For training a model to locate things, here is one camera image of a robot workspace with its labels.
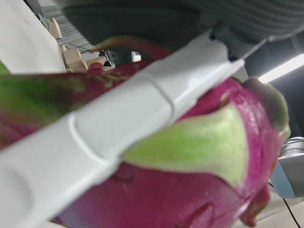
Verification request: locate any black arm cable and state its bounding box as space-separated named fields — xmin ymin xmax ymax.
xmin=268 ymin=182 xmax=302 ymax=228

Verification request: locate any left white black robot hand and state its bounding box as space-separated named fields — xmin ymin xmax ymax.
xmin=0 ymin=0 xmax=304 ymax=228

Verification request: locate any ceiling light strip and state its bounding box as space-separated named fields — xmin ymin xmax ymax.
xmin=257 ymin=53 xmax=304 ymax=84

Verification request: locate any pink green dragon fruit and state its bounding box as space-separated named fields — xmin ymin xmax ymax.
xmin=0 ymin=35 xmax=292 ymax=228

